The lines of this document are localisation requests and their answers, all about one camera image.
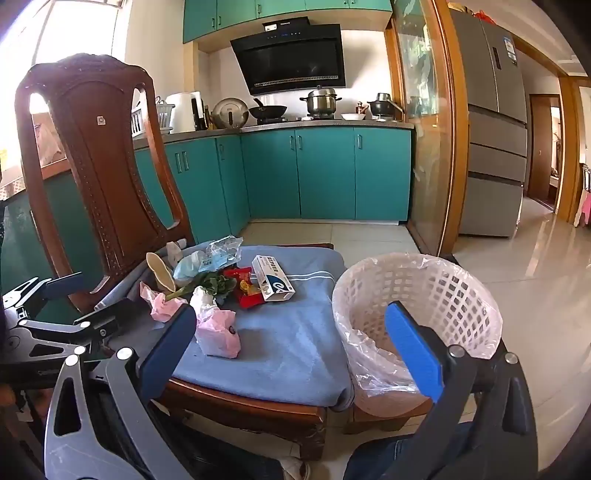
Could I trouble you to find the crumpled plastic snack packet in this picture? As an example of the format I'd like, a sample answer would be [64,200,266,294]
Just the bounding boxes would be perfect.
[205,235,244,271]

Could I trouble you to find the carved wooden chair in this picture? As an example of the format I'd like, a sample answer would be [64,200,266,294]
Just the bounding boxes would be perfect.
[14,53,347,462]

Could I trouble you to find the blue striped towel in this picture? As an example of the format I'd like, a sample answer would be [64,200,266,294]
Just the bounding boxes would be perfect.
[95,242,356,411]

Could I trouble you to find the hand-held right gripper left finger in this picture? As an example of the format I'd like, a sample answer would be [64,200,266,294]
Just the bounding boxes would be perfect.
[44,302,199,480]

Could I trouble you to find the wooden door frame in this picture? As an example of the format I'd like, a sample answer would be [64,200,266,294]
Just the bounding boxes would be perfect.
[554,74,591,227]

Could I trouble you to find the black range hood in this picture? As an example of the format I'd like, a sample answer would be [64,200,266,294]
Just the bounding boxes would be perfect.
[230,17,347,97]

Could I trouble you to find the teal wall cabinets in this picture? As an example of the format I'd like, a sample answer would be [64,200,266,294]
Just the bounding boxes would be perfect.
[182,0,393,44]

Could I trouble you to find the white kitchen appliance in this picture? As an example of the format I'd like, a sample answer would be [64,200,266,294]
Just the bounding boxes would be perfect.
[165,91,204,134]

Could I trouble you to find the red snack wrapper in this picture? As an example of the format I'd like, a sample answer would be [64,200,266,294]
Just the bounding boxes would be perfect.
[223,268,267,311]

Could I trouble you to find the green vegetable leaf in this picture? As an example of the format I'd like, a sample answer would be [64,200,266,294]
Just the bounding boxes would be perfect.
[164,272,236,308]

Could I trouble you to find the steel pot with lid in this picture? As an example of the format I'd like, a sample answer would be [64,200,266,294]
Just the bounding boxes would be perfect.
[299,85,343,117]

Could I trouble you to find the pink plastic bag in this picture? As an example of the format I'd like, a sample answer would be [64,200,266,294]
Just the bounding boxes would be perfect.
[139,281,185,324]

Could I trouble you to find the black wok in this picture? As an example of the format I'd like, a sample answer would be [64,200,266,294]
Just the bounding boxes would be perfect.
[248,98,288,123]

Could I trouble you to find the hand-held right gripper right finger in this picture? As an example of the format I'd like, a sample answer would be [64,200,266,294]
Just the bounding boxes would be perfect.
[384,300,541,480]

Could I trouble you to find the wood-framed glass sliding door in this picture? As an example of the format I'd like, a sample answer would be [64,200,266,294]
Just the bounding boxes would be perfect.
[385,0,467,257]

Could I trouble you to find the grey refrigerator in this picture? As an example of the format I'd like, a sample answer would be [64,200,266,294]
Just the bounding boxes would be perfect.
[450,9,529,238]

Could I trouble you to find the white plastic lattice basket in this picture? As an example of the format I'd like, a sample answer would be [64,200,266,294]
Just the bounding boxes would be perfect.
[331,251,504,416]

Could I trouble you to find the beige peel piece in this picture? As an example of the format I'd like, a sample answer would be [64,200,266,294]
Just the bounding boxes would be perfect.
[146,251,178,294]

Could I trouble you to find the black cooking pot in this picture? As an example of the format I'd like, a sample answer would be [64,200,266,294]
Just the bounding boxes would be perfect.
[367,92,403,120]

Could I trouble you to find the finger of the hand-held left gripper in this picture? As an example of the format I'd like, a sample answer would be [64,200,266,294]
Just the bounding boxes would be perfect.
[1,271,85,319]
[7,298,160,365]

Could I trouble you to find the white dish rack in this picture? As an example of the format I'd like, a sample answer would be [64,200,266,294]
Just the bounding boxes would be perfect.
[131,99,174,139]

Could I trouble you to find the white tissue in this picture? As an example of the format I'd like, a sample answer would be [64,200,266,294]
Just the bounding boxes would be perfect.
[189,286,218,315]

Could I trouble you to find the person's leg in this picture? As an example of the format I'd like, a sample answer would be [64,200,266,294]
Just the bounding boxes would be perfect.
[342,420,467,480]

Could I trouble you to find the white medicine box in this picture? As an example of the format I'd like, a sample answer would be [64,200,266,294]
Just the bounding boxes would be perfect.
[250,255,296,305]

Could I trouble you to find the round steel pan lid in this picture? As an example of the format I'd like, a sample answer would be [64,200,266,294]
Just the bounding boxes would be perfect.
[211,97,250,130]

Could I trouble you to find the light blue face mask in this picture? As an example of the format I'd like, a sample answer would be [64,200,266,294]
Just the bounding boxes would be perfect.
[173,251,222,289]

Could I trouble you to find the pink tissue packet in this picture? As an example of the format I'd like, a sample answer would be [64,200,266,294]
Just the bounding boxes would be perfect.
[195,308,241,358]

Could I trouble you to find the clear plastic bin liner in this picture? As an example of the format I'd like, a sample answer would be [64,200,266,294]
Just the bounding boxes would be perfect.
[331,253,462,408]

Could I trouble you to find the teal base kitchen cabinets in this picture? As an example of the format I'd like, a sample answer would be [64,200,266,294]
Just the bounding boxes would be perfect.
[0,126,414,296]

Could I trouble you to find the person's white shoe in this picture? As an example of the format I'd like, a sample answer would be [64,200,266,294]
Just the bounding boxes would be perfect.
[279,457,312,480]

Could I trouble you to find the bright window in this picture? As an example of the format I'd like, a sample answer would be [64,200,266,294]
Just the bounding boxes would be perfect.
[0,0,125,185]

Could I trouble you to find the low wooden stool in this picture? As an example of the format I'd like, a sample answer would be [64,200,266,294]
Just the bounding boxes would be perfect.
[344,397,435,437]

